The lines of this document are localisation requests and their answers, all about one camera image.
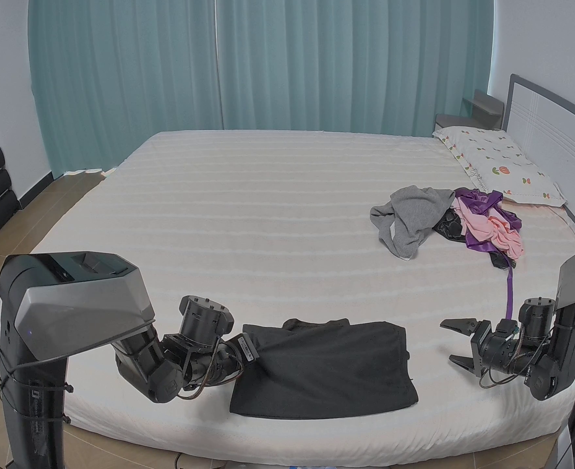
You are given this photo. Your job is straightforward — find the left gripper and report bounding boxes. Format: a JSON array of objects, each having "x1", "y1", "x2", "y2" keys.
[{"x1": 203, "y1": 332, "x2": 261, "y2": 386}]

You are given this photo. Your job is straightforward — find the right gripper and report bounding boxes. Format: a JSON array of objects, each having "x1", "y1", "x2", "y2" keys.
[{"x1": 439, "y1": 317, "x2": 524, "y2": 378}]

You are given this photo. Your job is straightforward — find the black garment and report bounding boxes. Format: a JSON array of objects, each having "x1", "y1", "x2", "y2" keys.
[{"x1": 229, "y1": 318, "x2": 420, "y2": 417}]

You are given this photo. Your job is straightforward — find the pile of clothes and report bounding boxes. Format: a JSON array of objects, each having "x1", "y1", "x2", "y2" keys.
[{"x1": 433, "y1": 189, "x2": 524, "y2": 322}]

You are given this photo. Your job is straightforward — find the bed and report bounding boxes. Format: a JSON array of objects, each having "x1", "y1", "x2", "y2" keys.
[{"x1": 0, "y1": 73, "x2": 575, "y2": 459}]

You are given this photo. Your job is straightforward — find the grey garment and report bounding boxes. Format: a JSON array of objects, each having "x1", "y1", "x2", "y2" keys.
[{"x1": 370, "y1": 186, "x2": 457, "y2": 262}]

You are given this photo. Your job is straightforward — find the white printed pillow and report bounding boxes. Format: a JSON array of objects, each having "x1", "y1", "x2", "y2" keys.
[{"x1": 433, "y1": 126, "x2": 568, "y2": 208}]

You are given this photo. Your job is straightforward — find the grey bedside table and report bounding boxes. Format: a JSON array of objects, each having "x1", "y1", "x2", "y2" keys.
[{"x1": 434, "y1": 90, "x2": 506, "y2": 131}]

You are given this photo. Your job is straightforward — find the blue-green curtain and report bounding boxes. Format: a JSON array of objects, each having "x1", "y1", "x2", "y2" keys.
[
  {"x1": 214, "y1": 0, "x2": 495, "y2": 138},
  {"x1": 27, "y1": 0, "x2": 225, "y2": 176}
]

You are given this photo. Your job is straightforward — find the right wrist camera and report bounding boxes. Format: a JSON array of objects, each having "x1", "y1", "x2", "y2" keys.
[{"x1": 494, "y1": 318, "x2": 519, "y2": 342}]

